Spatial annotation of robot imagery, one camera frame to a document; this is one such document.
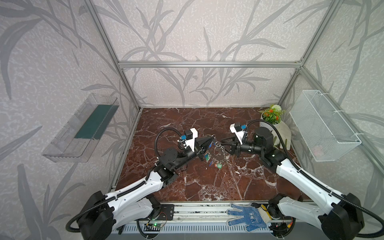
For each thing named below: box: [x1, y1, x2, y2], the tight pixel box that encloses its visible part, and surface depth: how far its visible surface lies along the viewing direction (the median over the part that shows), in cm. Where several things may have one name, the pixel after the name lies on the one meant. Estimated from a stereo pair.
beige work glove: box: [271, 120, 292, 151], surface depth 104 cm
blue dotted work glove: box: [226, 203, 272, 233], surface depth 72 cm
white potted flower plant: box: [259, 104, 286, 131], surface depth 100 cm
